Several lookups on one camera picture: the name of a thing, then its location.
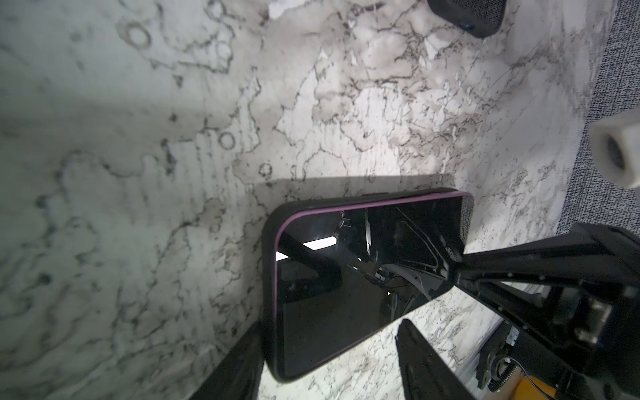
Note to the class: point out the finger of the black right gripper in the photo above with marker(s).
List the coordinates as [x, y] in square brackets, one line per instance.
[588, 253]
[526, 311]

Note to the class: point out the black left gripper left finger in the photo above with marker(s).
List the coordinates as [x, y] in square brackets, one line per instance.
[239, 374]

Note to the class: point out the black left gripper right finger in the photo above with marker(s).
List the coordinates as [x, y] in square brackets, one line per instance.
[424, 374]

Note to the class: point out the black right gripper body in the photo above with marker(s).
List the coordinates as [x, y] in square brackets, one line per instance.
[598, 356]

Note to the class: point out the black phone case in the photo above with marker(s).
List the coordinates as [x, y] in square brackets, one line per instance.
[267, 300]

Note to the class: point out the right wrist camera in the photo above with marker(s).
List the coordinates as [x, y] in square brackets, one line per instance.
[614, 143]

